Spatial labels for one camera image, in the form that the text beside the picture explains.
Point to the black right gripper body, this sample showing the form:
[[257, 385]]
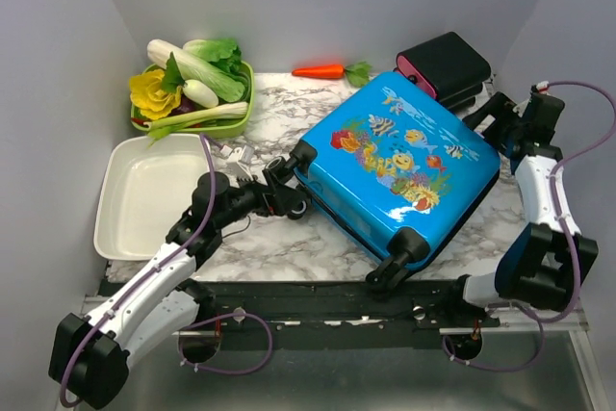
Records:
[[516, 134]]

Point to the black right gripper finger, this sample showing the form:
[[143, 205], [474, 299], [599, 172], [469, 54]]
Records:
[[496, 106], [496, 135]]

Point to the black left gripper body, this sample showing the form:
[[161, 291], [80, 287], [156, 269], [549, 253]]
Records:
[[264, 203]]

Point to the blue fish print suitcase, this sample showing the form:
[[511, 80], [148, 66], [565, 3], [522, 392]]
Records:
[[397, 171]]

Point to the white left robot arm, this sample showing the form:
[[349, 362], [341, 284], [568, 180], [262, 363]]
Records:
[[93, 355]]

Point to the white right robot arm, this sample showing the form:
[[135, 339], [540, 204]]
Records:
[[547, 263]]

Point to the black bag with pink trim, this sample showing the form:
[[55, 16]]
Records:
[[447, 69]]

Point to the green vegetable basket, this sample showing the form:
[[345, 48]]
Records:
[[246, 72]]

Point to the white napa cabbage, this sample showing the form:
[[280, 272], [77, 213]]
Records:
[[177, 62]]

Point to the purple onion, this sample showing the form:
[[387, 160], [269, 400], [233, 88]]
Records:
[[186, 106]]

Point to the white rectangular tray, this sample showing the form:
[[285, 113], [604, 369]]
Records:
[[147, 186]]

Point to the white radish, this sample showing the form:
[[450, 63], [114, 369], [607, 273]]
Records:
[[200, 94]]

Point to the green white leek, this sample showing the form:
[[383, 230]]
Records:
[[222, 122]]

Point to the orange toy carrot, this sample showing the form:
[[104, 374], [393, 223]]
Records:
[[357, 75]]

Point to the green leafy lettuce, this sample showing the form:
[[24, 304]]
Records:
[[225, 54]]

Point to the yellow flower cabbage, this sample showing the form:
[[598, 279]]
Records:
[[148, 95]]

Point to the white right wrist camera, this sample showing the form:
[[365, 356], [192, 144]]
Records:
[[536, 91]]

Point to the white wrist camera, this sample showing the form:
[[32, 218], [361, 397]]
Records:
[[536, 91], [238, 160]]

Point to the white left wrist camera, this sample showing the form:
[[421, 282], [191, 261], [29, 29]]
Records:
[[238, 160]]

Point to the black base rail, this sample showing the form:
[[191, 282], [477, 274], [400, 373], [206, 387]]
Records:
[[245, 316]]

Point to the aluminium frame rail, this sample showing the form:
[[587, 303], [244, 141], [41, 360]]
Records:
[[511, 319]]

